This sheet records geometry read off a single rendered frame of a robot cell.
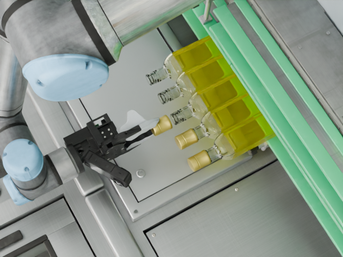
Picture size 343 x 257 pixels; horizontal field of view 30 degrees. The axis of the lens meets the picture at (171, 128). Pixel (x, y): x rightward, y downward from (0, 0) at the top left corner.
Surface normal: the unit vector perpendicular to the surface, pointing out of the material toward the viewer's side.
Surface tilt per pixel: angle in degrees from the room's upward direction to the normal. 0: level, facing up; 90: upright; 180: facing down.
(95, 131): 90
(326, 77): 90
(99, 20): 119
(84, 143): 90
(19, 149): 90
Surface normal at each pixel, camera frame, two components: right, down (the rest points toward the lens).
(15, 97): 0.39, 0.84
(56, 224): 0.06, -0.38
